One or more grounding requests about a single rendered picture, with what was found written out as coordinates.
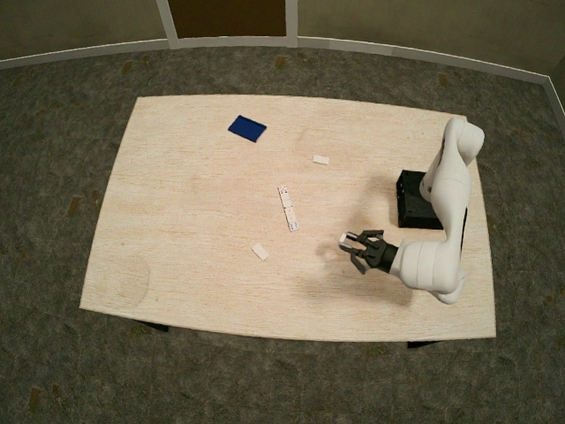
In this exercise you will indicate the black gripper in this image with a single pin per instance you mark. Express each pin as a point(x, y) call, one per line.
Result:
point(373, 254)

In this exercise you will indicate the dark blue flat rectangle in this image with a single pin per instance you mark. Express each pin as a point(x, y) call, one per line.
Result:
point(247, 128)

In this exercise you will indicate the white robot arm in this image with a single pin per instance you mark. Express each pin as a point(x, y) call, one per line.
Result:
point(432, 265)

